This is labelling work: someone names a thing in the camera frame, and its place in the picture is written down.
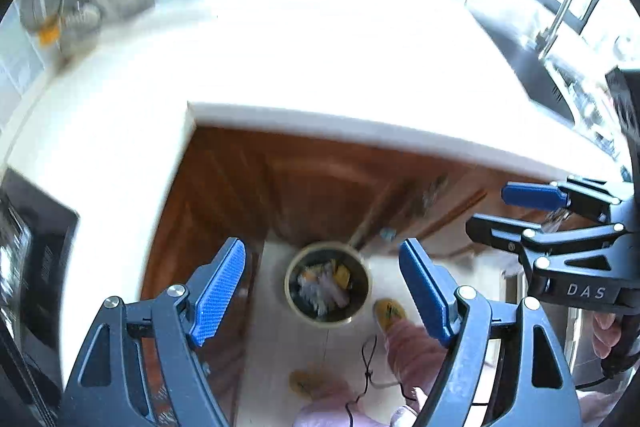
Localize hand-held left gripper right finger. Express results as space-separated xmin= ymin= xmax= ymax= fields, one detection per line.
xmin=399 ymin=238 xmax=583 ymax=427

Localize yellow slipper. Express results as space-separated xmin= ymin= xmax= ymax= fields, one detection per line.
xmin=374 ymin=299 xmax=408 ymax=333
xmin=290 ymin=371 xmax=331 ymax=395

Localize slotted steel skimmer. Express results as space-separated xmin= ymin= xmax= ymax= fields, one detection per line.
xmin=60 ymin=4 xmax=103 ymax=58

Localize pink fleece trousers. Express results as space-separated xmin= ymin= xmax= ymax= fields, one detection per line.
xmin=295 ymin=319 xmax=481 ymax=427

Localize person's right hand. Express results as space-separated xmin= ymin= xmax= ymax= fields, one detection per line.
xmin=592 ymin=312 xmax=622 ymax=358

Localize steel kitchen faucet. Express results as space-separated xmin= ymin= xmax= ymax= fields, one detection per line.
xmin=535 ymin=0 xmax=588 ymax=58

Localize brown wooden kitchen cabinet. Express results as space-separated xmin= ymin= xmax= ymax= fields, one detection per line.
xmin=140 ymin=127 xmax=601 ymax=408

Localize round cream-rimmed waste bin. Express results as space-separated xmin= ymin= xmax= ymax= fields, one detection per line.
xmin=284 ymin=242 xmax=373 ymax=325

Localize ornate metal door handle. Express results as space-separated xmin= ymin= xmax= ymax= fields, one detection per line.
xmin=422 ymin=177 xmax=451 ymax=212

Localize black glass gas stove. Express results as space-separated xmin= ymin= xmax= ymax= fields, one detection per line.
xmin=0 ymin=167 xmax=81 ymax=408

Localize black cord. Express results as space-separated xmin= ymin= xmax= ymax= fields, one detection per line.
xmin=347 ymin=336 xmax=383 ymax=427

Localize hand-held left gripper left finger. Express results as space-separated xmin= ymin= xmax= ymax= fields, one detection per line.
xmin=60 ymin=237 xmax=247 ymax=427

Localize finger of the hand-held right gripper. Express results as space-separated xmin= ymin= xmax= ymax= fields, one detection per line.
xmin=465 ymin=213 xmax=628 ymax=269
xmin=501 ymin=176 xmax=623 ymax=223

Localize stainless steel sink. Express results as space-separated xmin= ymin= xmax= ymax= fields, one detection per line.
xmin=470 ymin=7 xmax=631 ymax=168

